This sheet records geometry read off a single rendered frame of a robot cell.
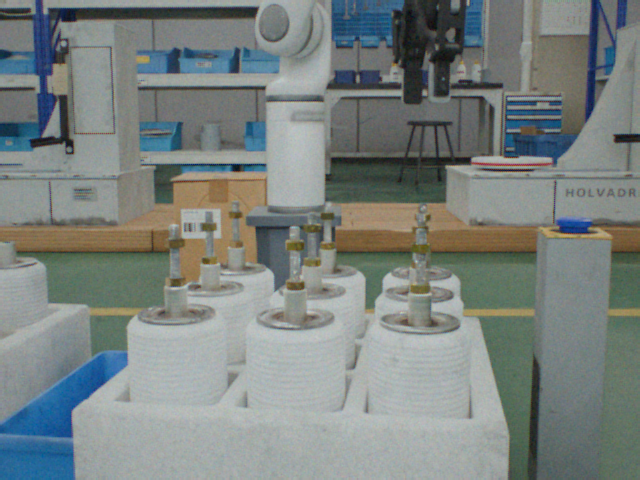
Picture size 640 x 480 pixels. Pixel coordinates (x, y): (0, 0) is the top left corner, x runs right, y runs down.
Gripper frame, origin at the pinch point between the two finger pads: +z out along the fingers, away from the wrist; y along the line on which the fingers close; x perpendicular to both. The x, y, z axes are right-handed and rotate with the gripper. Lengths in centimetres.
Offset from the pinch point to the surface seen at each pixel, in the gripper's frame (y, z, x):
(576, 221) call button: 1.8, 14.2, 17.8
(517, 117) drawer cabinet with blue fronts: -454, -3, 278
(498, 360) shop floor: -47, 47, 36
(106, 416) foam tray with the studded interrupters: 6.5, 29.5, -33.4
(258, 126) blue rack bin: -496, 4, 81
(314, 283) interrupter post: -3.9, 20.7, -11.0
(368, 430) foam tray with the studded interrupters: 16.1, 29.5, -11.7
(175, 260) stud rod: 1.6, 16.4, -26.4
